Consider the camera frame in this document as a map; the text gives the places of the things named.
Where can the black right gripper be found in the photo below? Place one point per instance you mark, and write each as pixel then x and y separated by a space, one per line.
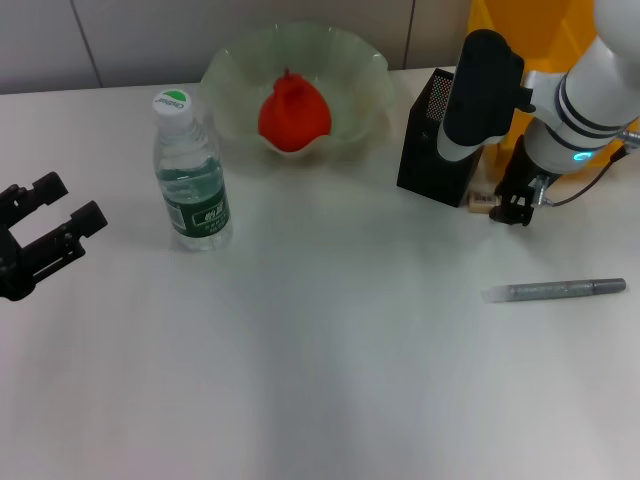
pixel 520 172

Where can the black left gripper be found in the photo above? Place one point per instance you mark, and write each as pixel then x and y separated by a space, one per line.
pixel 12 270

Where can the small beige eraser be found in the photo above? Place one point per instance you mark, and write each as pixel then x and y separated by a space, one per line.
pixel 481 200

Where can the silver marker pen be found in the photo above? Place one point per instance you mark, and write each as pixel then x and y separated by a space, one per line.
pixel 555 290

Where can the black mesh pen holder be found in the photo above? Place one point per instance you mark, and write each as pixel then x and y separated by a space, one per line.
pixel 425 165

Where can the clear plastic water bottle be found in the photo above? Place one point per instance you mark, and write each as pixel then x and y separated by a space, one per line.
pixel 195 150

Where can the orange fruit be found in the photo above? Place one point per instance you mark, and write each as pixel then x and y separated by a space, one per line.
pixel 295 115

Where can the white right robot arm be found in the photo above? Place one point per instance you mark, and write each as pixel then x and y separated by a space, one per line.
pixel 590 100

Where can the green glass fruit bowl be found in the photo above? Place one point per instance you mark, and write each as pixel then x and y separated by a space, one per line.
pixel 350 75

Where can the yellow plastic storage bin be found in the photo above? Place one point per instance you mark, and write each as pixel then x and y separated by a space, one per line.
pixel 540 30

